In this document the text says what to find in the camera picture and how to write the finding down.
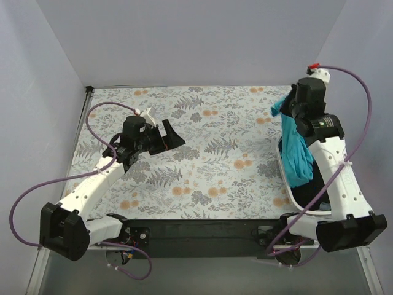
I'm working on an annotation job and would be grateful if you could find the teal t shirt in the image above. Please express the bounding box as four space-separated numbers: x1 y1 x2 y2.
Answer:
271 95 314 188

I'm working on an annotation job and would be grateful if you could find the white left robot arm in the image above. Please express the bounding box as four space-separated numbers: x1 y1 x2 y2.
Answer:
39 115 185 261

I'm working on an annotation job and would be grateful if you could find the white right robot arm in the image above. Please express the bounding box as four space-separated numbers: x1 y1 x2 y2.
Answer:
278 77 387 252

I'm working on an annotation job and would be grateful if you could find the floral table cloth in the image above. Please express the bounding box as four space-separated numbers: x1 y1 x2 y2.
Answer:
70 86 295 219

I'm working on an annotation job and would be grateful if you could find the black t shirt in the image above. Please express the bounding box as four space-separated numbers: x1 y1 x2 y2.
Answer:
291 162 331 211

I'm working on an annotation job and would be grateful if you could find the white laundry basket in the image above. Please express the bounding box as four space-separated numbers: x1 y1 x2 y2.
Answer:
274 137 331 216

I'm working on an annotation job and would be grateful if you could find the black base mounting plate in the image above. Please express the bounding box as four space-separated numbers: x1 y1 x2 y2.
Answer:
95 218 317 261

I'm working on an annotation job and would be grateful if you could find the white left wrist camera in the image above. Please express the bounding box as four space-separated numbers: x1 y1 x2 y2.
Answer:
134 107 157 127

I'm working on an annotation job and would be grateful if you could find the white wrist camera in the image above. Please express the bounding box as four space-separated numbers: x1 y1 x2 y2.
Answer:
134 107 157 127
306 63 330 85

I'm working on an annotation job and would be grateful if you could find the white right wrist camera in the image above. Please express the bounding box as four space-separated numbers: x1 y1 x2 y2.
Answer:
306 63 330 85

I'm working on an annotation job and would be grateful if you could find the aluminium front rail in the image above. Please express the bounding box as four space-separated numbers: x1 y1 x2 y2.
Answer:
28 246 384 294

